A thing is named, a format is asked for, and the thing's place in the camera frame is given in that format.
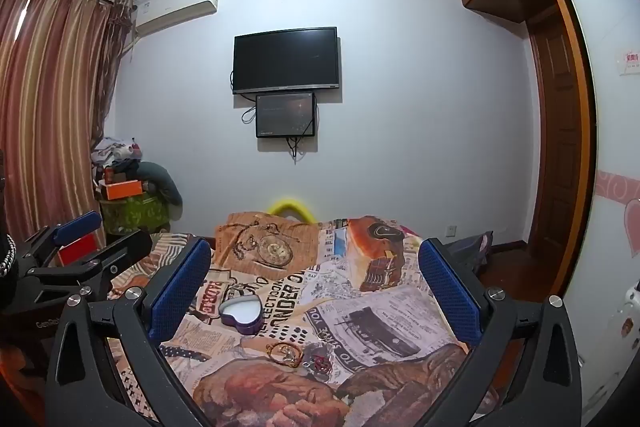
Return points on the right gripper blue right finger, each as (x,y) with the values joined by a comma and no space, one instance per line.
(544,389)

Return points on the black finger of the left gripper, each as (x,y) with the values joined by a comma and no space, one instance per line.
(120,256)

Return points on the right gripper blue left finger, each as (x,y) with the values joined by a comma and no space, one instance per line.
(83,387)

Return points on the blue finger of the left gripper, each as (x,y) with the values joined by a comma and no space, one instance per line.
(76,229)

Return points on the purple heart-shaped jewelry box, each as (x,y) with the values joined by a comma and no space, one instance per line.
(245,314)

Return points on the beaded charm jewelry piece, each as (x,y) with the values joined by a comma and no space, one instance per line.
(317,361)

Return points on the red and white box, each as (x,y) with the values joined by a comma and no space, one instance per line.
(77,250)

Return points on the orange shoe box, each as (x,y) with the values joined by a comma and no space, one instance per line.
(121,190)

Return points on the green patterned storage box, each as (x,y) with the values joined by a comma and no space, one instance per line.
(142,212)

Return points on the pile of clothes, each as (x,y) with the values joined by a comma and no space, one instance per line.
(120,156)

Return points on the dark green stuffed pillow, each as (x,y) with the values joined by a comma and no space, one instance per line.
(164,185)

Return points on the dark bag on floor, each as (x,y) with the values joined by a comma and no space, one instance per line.
(473,251)

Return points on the red striped curtain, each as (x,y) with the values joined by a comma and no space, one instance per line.
(59,62)

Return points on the printed newspaper pattern blanket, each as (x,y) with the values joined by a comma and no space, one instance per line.
(350,285)

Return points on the yellow curved tube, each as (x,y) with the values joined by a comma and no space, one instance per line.
(288,206)

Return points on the brown wooden door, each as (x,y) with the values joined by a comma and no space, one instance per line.
(565,183)

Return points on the white wall socket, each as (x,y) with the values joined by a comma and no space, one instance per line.
(451,231)

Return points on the small black wall monitor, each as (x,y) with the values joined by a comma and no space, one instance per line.
(285,115)

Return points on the white wall air conditioner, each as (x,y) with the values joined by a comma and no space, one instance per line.
(156,15)

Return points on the large black wall television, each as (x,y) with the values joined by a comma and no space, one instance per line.
(286,60)

